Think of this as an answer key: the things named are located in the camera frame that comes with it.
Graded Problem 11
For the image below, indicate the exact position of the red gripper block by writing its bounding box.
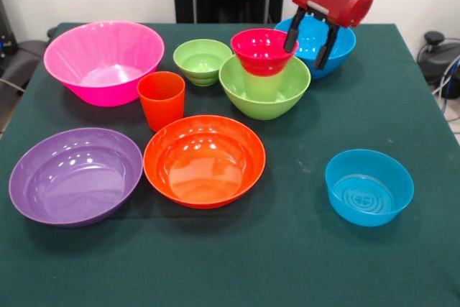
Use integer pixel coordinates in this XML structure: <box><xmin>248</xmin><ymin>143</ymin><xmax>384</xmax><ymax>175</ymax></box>
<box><xmin>282</xmin><ymin>0</ymin><xmax>374</xmax><ymax>70</ymax></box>

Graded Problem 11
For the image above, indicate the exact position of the large blue bowl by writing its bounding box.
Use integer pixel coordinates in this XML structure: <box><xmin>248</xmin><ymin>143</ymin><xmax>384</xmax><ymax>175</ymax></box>
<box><xmin>274</xmin><ymin>16</ymin><xmax>357</xmax><ymax>80</ymax></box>

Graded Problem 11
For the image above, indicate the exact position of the small crimson bowl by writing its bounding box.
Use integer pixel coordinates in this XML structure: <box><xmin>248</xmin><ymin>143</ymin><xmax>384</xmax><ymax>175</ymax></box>
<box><xmin>230</xmin><ymin>28</ymin><xmax>300</xmax><ymax>78</ymax></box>

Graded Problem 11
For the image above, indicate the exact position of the light green cup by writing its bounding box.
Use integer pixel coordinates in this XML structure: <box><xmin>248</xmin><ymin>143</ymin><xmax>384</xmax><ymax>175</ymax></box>
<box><xmin>243</xmin><ymin>69</ymin><xmax>285</xmax><ymax>103</ymax></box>

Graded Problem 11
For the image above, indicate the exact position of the small blue bowl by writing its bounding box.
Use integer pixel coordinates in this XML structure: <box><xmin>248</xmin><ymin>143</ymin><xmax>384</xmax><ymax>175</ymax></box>
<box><xmin>325</xmin><ymin>148</ymin><xmax>415</xmax><ymax>228</ymax></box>

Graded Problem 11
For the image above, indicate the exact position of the black computer tower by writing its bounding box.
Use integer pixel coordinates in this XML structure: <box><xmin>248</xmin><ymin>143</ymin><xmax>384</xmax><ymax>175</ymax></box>
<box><xmin>0</xmin><ymin>0</ymin><xmax>18</xmax><ymax>70</ymax></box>

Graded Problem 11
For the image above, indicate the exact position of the medium green bowl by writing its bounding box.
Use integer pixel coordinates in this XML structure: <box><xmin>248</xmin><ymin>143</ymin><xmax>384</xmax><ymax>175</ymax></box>
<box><xmin>218</xmin><ymin>54</ymin><xmax>311</xmax><ymax>121</ymax></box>

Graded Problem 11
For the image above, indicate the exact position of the small green bowl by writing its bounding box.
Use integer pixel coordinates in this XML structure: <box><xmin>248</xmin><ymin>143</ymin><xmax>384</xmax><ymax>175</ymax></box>
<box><xmin>172</xmin><ymin>38</ymin><xmax>234</xmax><ymax>87</ymax></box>

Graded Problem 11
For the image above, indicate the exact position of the orange cup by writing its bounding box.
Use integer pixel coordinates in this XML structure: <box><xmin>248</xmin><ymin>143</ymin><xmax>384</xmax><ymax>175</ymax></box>
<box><xmin>137</xmin><ymin>70</ymin><xmax>186</xmax><ymax>134</ymax></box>

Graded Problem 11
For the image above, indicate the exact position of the wide orange bowl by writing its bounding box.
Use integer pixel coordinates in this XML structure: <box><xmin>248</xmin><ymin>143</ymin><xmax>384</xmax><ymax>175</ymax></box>
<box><xmin>142</xmin><ymin>115</ymin><xmax>267</xmax><ymax>210</ymax></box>

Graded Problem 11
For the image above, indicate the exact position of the large pink bowl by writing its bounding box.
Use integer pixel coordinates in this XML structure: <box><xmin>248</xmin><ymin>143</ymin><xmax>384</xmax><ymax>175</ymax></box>
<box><xmin>43</xmin><ymin>21</ymin><xmax>165</xmax><ymax>108</ymax></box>

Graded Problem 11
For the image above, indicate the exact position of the dark green tablecloth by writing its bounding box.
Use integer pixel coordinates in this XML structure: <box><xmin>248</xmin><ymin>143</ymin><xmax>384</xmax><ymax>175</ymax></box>
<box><xmin>0</xmin><ymin>22</ymin><xmax>460</xmax><ymax>307</ymax></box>

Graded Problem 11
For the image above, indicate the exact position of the wide purple bowl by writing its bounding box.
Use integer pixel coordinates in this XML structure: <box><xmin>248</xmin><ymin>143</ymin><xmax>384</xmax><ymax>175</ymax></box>
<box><xmin>8</xmin><ymin>127</ymin><xmax>144</xmax><ymax>229</ymax></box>

